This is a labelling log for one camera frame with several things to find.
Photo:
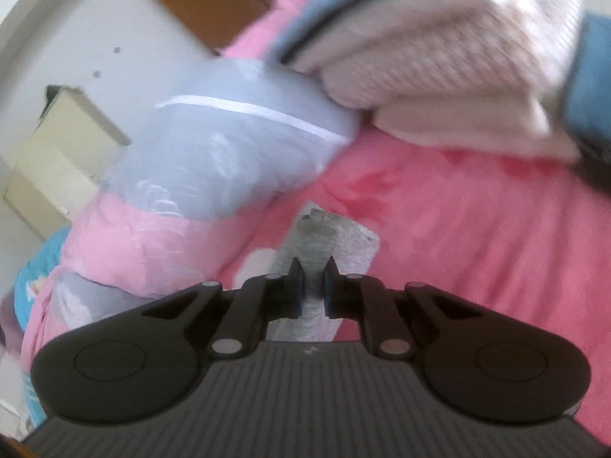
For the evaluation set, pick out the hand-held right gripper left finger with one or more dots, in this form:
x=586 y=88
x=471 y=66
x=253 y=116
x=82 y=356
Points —
x=298 y=296

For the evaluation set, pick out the brown wooden door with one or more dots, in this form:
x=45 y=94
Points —
x=205 y=0

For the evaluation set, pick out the white knit sweater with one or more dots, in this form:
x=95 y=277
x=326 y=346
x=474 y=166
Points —
x=453 y=47

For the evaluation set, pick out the blue grey folded cloth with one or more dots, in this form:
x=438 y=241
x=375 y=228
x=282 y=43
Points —
x=334 y=4

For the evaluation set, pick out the blue folded garment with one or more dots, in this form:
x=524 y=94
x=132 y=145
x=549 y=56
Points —
x=592 y=81

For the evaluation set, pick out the grey sweatpants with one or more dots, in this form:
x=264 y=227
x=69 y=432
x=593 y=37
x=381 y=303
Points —
x=343 y=243

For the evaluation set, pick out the cream wardrobe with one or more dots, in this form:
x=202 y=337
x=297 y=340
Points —
x=52 y=167

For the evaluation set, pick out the pink grey floral quilt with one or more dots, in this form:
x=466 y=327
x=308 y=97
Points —
x=215 y=152

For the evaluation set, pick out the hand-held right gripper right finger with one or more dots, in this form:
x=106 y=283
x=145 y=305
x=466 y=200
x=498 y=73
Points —
x=330 y=296

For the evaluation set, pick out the blue striped blanket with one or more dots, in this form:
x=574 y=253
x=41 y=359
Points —
x=33 y=291

